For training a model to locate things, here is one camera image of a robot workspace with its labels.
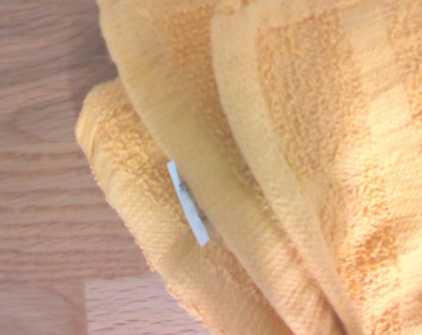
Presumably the yellow terry towel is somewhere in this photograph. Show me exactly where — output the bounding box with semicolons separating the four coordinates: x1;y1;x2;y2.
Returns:
74;0;422;335

